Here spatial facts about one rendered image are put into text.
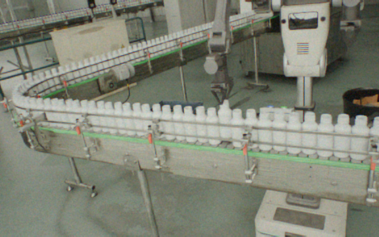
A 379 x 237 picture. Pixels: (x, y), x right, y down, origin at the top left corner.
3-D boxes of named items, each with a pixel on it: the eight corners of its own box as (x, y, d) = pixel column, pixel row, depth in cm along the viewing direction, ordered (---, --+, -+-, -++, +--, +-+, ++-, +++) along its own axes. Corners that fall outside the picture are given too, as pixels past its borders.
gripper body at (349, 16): (360, 20, 121) (362, -1, 118) (360, 25, 112) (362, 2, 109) (341, 22, 123) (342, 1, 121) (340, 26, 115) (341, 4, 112)
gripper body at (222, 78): (210, 87, 133) (208, 70, 130) (219, 80, 141) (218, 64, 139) (225, 88, 130) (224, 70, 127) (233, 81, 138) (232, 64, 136)
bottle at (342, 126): (343, 160, 121) (345, 120, 115) (329, 155, 126) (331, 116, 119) (353, 155, 124) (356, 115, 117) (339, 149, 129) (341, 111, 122)
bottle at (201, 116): (212, 137, 152) (208, 105, 146) (208, 143, 147) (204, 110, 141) (200, 137, 155) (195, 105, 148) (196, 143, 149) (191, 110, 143)
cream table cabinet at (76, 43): (119, 80, 644) (105, 20, 598) (138, 84, 602) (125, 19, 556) (68, 99, 575) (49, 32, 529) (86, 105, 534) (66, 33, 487)
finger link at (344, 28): (359, 44, 121) (361, 18, 117) (359, 48, 115) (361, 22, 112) (339, 45, 124) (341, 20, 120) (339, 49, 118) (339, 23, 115)
